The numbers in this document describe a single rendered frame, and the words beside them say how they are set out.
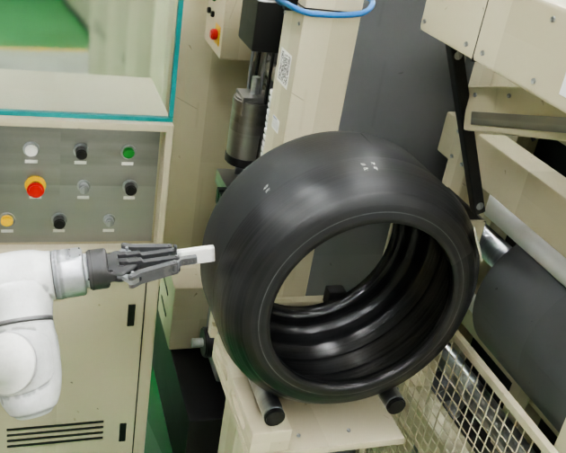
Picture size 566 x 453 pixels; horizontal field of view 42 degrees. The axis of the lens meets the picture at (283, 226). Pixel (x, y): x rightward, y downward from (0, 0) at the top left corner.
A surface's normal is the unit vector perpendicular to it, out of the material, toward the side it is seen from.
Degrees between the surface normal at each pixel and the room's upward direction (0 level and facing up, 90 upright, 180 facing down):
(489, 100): 90
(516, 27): 90
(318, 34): 90
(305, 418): 0
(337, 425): 0
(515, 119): 90
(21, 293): 55
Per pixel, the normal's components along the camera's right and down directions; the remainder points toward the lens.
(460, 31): -0.95, 0.00
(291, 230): -0.23, -0.13
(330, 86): 0.29, 0.48
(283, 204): -0.43, -0.50
